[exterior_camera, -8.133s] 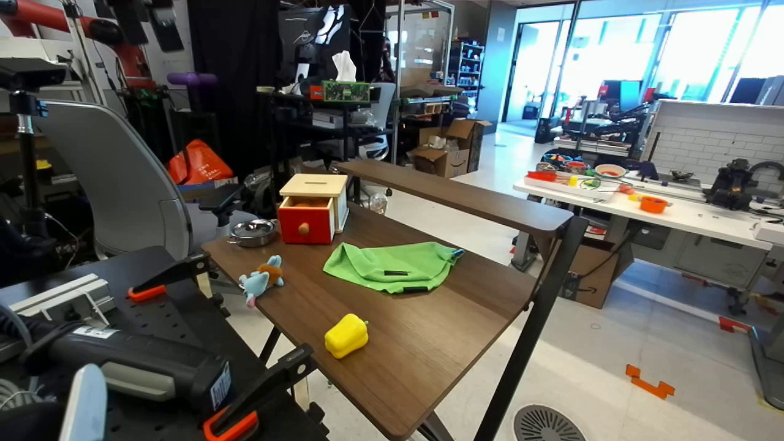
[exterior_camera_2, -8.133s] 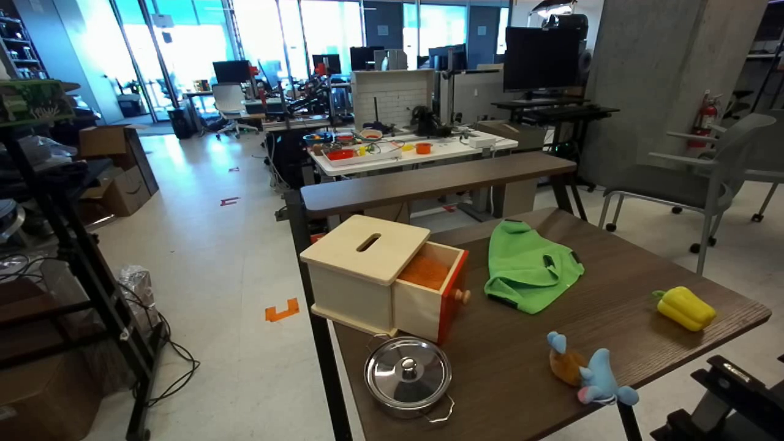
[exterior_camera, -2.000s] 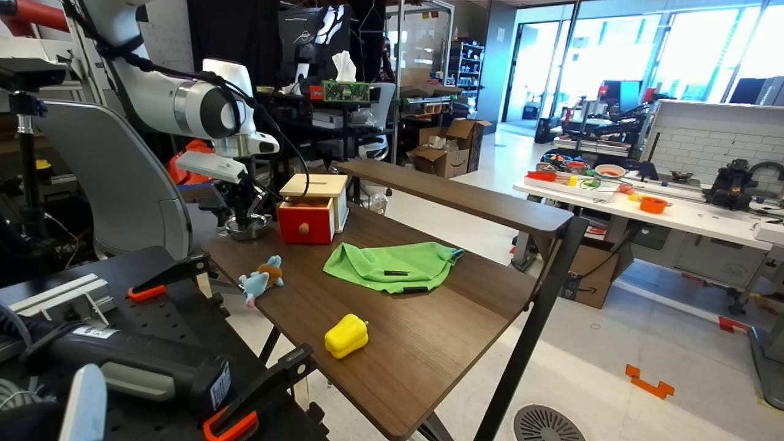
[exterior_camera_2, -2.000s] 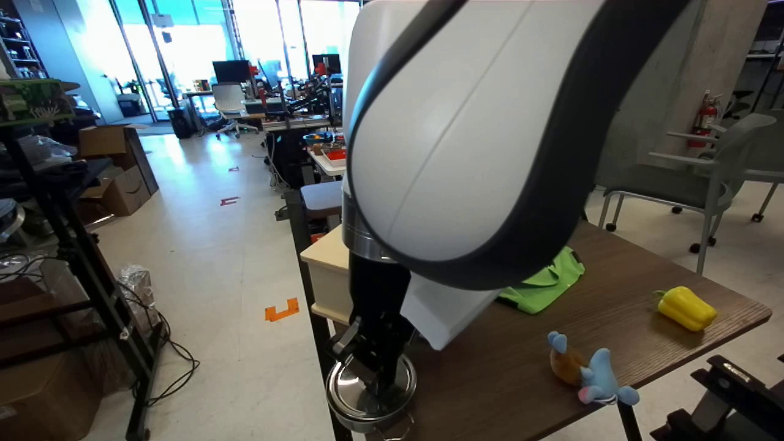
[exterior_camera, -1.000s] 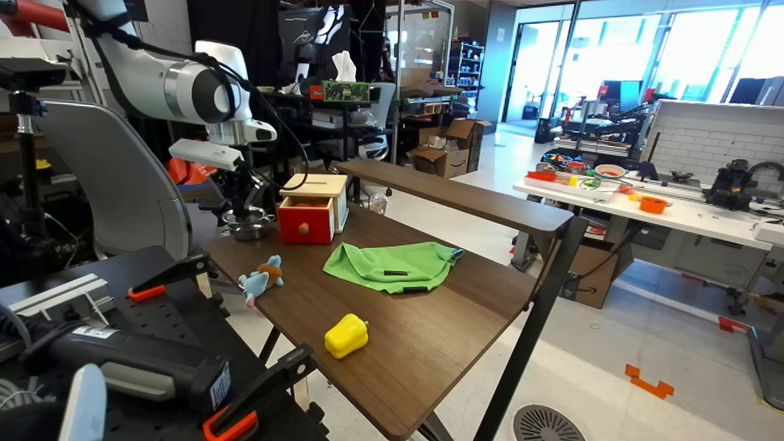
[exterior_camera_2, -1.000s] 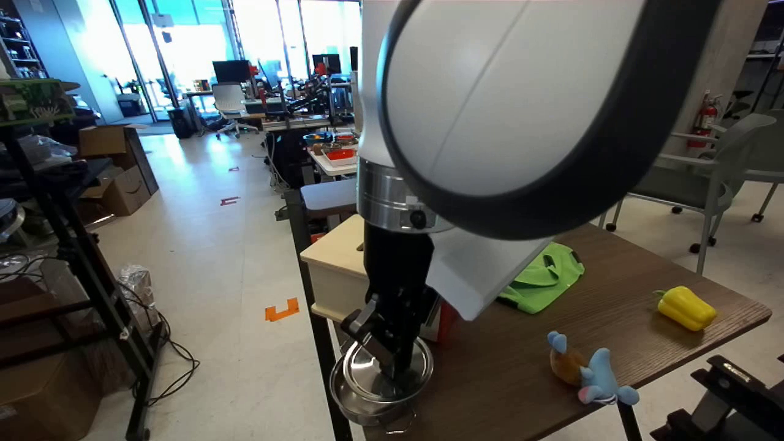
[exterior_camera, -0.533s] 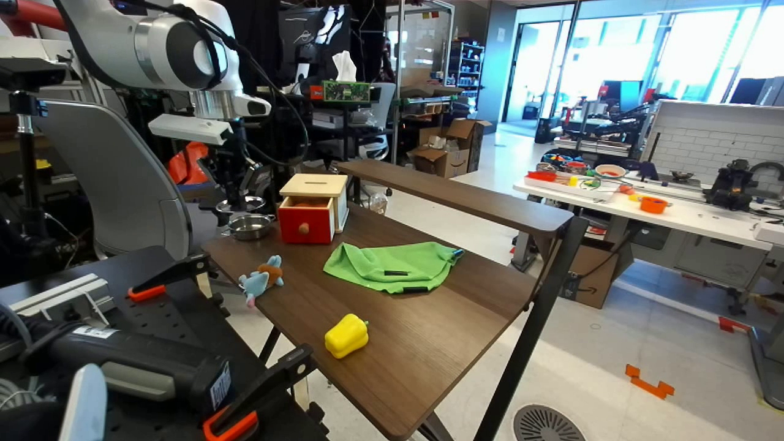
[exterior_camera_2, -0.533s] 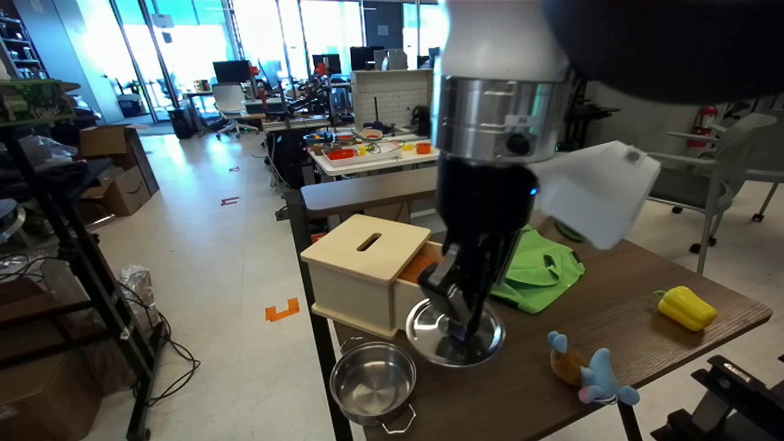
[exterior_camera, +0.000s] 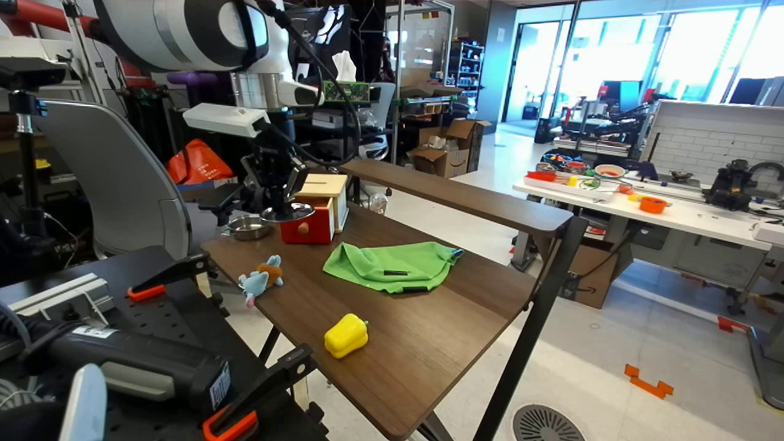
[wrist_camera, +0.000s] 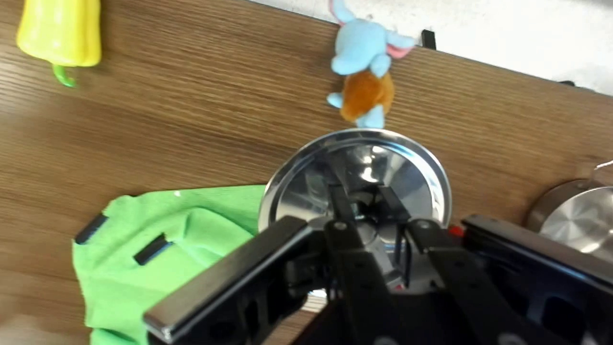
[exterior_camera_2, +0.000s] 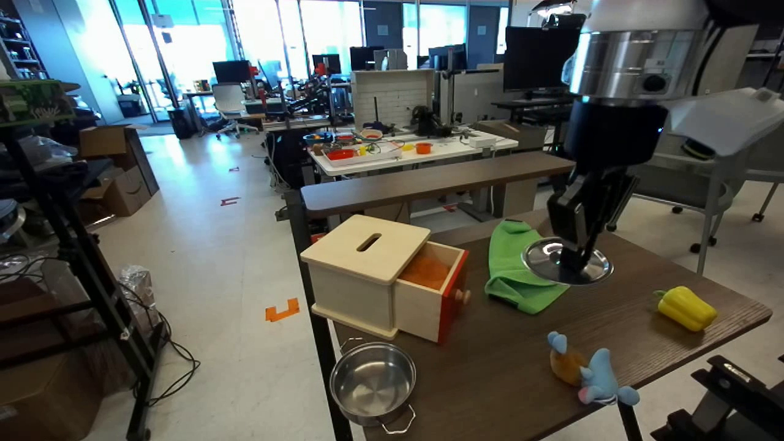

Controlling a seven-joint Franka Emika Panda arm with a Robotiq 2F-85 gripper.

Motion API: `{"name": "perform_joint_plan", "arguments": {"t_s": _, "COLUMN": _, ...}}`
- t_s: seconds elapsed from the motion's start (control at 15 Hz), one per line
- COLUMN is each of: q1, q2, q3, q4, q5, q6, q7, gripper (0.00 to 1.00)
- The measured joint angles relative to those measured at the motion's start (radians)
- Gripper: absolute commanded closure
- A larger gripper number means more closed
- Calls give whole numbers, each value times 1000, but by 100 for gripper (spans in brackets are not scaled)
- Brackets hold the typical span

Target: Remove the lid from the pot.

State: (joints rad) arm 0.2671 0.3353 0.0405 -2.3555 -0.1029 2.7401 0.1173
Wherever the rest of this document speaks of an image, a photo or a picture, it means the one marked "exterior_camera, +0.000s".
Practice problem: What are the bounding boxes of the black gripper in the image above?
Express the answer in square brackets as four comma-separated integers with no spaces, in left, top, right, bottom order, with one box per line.
[239,139,312,213]

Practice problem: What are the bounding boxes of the small steel pot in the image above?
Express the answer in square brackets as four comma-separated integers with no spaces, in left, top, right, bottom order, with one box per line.
[225,210,276,246]

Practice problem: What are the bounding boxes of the wooden box with red drawer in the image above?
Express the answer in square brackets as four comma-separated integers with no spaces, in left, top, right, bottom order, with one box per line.
[280,171,353,248]

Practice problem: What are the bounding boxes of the blue plush toy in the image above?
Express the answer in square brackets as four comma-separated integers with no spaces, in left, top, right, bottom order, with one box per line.
[234,253,287,305]

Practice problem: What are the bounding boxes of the orange fabric bag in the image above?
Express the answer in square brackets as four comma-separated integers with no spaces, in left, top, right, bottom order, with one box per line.
[165,137,234,187]

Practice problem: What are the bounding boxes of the green cloth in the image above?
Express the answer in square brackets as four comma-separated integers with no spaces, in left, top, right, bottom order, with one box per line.
[321,238,466,297]

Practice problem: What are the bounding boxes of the yellow toy bell pepper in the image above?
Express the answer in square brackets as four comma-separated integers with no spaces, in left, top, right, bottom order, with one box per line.
[321,312,372,361]

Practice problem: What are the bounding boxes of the open cardboard boxes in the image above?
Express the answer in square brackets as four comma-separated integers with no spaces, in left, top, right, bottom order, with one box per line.
[406,116,485,180]

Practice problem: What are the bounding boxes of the grey office chair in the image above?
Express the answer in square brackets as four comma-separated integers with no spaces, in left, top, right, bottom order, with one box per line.
[35,99,196,260]

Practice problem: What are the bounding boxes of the black handheld device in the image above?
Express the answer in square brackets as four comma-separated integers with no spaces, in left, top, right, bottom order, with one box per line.
[46,324,237,412]

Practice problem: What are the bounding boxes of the pale blue rounded cap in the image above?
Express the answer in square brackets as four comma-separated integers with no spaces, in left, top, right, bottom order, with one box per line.
[57,361,109,441]

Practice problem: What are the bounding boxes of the cardboard box under bench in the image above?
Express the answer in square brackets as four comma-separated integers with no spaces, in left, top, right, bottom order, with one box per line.
[560,238,637,312]

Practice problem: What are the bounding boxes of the round floor drain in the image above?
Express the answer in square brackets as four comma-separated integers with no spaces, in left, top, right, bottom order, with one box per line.
[509,403,587,441]

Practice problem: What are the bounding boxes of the orange bowl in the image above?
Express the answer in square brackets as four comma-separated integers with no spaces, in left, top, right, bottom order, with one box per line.
[637,194,672,218]

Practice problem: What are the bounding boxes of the white workbench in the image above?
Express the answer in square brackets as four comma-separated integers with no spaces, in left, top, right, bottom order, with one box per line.
[511,164,784,253]

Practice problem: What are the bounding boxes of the white pegboard panel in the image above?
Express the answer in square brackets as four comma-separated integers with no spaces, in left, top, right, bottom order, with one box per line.
[640,99,784,187]

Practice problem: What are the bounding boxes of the black machine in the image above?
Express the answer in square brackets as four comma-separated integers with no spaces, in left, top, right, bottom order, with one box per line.
[702,156,784,210]

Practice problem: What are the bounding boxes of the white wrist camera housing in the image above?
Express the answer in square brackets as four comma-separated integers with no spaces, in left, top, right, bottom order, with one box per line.
[180,101,271,139]

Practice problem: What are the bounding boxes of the black clamp with orange handle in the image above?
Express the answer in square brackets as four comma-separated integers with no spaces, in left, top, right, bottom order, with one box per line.
[201,344,318,441]
[122,251,214,306]

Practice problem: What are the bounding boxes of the wooden table with black frame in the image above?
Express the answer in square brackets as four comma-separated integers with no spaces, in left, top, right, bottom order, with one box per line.
[199,156,591,441]

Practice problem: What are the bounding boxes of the white aluminium rail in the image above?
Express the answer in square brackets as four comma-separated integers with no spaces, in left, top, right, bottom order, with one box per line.
[5,273,109,318]

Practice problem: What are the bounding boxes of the black camera tripod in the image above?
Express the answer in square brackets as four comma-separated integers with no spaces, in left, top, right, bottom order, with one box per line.
[0,35,69,241]

